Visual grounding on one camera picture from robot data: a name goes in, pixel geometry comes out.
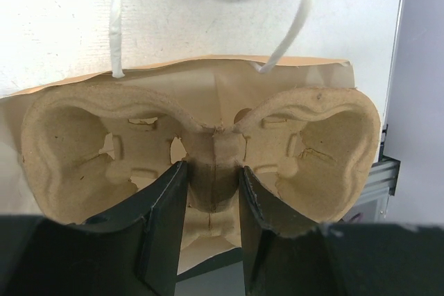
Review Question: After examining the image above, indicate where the single brown pulp cup carrier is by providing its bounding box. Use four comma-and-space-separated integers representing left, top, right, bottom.
21, 84, 380, 247

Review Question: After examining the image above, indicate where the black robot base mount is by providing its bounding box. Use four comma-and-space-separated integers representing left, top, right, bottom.
356, 157, 401, 222

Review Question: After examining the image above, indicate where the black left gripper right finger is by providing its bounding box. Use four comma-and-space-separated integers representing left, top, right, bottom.
239, 167, 443, 295

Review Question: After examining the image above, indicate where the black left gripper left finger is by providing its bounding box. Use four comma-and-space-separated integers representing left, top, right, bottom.
1, 162, 187, 295

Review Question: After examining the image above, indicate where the brown paper takeout bag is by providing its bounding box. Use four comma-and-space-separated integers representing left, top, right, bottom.
1, 57, 355, 273

